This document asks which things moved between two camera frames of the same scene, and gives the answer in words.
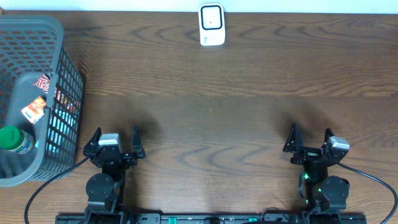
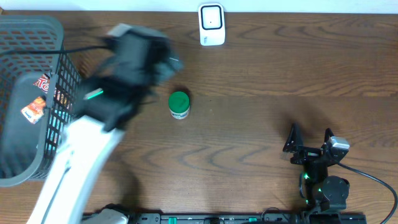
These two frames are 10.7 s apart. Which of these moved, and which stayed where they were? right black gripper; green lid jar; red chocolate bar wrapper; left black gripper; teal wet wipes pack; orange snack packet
Moved: green lid jar; left black gripper
Stayed: right black gripper; orange snack packet; teal wet wipes pack; red chocolate bar wrapper
